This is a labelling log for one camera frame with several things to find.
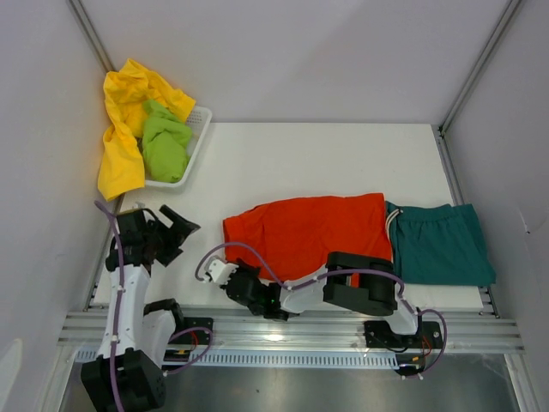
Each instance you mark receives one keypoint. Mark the teal green shorts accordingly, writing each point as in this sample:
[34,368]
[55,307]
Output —
[444,246]

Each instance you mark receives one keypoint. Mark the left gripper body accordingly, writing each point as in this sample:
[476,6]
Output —
[159,233]

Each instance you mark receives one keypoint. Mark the right aluminium frame post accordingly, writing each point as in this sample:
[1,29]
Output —
[494,40]

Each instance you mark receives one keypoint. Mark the orange shorts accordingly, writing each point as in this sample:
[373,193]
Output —
[293,238]

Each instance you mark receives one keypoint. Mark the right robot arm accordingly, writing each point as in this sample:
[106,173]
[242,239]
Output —
[357,283]

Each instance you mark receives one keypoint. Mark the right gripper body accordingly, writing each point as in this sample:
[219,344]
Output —
[247,270]

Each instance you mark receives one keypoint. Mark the lime green shorts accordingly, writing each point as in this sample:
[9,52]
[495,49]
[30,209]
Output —
[164,143]

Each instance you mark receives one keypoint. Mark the left aluminium frame post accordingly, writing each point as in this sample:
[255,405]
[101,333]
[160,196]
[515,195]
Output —
[90,33]

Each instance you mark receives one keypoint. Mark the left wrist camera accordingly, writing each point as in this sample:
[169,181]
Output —
[132,207]

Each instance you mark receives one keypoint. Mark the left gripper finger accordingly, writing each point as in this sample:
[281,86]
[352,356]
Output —
[180,229]
[166,254]

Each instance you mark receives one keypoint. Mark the slotted cable duct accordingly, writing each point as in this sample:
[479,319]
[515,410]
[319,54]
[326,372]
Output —
[217,357]

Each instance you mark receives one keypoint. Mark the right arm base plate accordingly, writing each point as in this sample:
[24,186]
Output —
[379,335]

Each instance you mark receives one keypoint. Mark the aluminium mounting rail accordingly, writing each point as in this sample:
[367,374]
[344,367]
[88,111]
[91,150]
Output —
[236,329]

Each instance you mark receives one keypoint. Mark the aluminium frame post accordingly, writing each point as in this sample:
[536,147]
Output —
[90,33]
[494,40]

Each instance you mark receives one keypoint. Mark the yellow shorts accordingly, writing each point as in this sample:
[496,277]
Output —
[122,168]

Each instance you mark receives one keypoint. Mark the white plastic basket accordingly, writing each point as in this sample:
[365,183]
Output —
[199,121]

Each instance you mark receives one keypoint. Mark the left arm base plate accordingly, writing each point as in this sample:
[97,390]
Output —
[193,331]

